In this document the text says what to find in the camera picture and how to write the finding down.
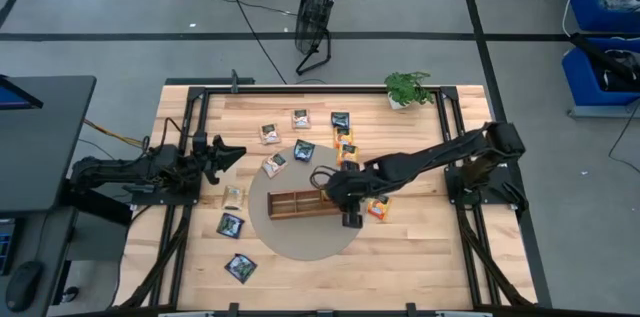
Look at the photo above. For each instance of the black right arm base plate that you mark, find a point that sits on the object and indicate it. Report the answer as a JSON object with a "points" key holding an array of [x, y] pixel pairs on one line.
{"points": [[452, 189]]}

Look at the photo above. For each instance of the peach tea packet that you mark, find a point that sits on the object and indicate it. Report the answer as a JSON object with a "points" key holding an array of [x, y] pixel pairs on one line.
{"points": [[274, 164], [270, 133], [301, 118]]}

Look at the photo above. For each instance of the blackcurrant tea packet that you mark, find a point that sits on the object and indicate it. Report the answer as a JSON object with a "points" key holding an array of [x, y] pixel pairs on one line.
{"points": [[304, 150], [240, 267], [340, 119], [230, 225]]}

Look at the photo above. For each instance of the wooden tea organizer box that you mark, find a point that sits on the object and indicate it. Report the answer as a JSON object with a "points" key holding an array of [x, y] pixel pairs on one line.
{"points": [[287, 203]]}

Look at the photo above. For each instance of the black desk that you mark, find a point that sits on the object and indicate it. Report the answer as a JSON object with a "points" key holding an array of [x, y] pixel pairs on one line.
{"points": [[45, 147]]}

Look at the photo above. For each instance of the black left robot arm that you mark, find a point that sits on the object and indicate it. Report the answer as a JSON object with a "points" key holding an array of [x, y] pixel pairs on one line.
{"points": [[115, 169]]}

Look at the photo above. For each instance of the black computer mouse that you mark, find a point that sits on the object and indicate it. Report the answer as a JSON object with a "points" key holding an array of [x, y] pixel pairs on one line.
{"points": [[22, 287]]}

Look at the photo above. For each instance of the green plant in white pot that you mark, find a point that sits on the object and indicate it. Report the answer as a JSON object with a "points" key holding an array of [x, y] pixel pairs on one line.
{"points": [[407, 89]]}

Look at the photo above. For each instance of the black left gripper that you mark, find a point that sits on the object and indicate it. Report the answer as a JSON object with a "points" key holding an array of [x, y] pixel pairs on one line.
{"points": [[200, 162]]}

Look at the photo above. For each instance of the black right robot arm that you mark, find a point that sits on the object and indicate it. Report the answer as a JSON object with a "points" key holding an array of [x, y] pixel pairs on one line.
{"points": [[425, 154]]}

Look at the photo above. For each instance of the round grey table mat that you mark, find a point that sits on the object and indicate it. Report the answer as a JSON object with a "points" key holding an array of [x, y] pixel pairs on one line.
{"points": [[305, 237]]}

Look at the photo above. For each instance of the black floor fan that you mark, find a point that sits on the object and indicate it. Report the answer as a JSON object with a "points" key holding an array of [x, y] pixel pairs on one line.
{"points": [[315, 17]]}

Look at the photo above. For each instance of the computer monitor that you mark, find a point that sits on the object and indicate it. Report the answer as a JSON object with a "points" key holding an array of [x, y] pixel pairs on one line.
{"points": [[12, 97]]}

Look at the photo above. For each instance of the black aluminium rig frame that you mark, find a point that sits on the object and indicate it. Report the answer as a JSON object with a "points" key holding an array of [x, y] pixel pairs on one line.
{"points": [[325, 90]]}

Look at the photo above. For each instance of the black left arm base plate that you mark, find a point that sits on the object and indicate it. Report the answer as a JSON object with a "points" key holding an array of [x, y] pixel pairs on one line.
{"points": [[165, 199]]}

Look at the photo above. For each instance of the blue storage bin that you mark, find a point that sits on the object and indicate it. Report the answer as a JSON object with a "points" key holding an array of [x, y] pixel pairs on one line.
{"points": [[585, 7], [580, 82]]}

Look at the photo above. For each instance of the black keyboard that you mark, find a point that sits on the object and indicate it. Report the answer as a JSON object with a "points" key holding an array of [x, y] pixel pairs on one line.
{"points": [[5, 247]]}

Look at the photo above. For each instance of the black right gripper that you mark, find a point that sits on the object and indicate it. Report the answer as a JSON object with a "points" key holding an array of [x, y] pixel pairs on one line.
{"points": [[345, 189]]}

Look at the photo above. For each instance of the tan foil tea packet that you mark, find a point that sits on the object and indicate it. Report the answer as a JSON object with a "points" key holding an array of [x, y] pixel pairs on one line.
{"points": [[233, 197]]}

